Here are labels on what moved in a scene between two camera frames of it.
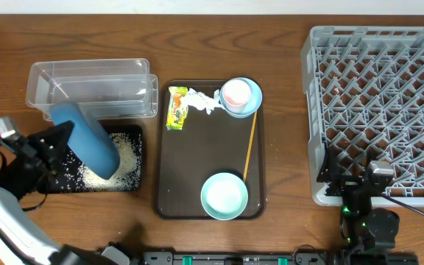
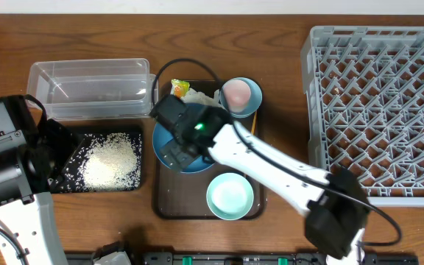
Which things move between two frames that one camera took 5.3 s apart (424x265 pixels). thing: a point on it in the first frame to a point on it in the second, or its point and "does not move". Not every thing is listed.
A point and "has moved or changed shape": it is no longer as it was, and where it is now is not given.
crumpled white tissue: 202,101 does not move
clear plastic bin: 104,89 does not move
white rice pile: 129,175 does not move
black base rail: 279,258 does not move
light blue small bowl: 255,101 does not move
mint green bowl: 224,196 has moved or changed shape
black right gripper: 345,182 to 176,153
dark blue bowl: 87,140 to 163,135
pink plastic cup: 235,95 does not move
